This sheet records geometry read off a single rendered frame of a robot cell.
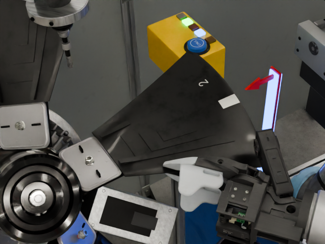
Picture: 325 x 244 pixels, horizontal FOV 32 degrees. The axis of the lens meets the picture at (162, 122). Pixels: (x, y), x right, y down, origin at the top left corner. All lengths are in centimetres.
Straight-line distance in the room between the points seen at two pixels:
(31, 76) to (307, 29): 79
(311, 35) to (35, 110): 78
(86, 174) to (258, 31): 133
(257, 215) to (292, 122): 183
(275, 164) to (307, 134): 173
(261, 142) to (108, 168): 22
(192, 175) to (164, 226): 21
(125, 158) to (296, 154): 167
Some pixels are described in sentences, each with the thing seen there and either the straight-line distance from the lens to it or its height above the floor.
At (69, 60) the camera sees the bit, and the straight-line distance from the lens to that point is 71.
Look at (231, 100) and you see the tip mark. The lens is 92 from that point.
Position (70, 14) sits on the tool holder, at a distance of 63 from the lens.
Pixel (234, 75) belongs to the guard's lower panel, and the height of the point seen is 43.
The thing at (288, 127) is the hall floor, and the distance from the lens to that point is 255.
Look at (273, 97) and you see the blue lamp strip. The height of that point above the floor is 114.
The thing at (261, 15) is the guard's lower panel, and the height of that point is 65.
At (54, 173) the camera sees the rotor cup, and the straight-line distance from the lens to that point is 77.
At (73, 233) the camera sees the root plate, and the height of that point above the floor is 113.
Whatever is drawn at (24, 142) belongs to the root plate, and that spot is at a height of 123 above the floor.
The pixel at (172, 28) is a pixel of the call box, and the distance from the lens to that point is 126.
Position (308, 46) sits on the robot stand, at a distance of 141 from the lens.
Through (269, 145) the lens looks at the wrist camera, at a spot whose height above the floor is 121.
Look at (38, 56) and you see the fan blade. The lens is 79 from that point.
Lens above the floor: 182
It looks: 46 degrees down
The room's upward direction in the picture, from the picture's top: 3 degrees counter-clockwise
